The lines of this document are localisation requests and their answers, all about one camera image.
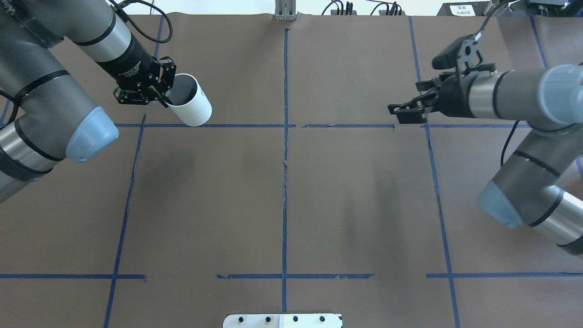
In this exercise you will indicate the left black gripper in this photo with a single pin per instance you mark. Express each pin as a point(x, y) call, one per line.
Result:
point(129, 64)

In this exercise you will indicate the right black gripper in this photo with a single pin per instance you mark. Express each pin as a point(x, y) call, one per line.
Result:
point(452, 96)

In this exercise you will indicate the white plastic mug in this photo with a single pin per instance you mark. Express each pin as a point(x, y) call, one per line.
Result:
point(188, 100)

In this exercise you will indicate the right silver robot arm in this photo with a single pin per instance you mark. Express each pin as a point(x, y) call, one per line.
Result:
point(524, 191)

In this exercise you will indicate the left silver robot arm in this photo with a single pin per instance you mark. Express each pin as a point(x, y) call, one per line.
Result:
point(53, 117)

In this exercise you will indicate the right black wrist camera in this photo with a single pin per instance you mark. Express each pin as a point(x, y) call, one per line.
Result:
point(465, 56)

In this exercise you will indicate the aluminium frame post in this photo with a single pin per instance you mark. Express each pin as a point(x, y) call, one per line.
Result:
point(285, 10)

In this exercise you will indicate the white camera pole base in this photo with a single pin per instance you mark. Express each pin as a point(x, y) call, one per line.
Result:
point(284, 320)

